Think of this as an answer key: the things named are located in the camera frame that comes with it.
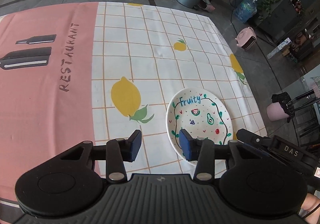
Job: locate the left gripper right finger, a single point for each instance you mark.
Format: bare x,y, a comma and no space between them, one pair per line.
200,150

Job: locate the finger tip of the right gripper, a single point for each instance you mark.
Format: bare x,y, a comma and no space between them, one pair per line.
248,137

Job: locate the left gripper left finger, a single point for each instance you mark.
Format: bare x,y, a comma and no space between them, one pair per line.
121,150

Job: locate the right hand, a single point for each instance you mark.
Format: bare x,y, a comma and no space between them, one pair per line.
311,207

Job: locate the white fruity painted plate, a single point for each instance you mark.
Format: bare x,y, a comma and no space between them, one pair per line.
201,114

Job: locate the pink bin with black bag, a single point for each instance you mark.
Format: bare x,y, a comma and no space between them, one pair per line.
282,107

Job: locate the pink checked lemon tablecloth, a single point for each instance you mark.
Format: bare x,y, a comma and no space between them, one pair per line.
98,71

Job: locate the pink small heater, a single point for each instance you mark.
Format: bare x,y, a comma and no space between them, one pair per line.
246,38

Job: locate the dark cabinet with ivy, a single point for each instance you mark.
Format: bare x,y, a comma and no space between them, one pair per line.
277,17

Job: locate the blue water jug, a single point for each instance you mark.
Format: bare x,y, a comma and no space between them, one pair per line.
246,10

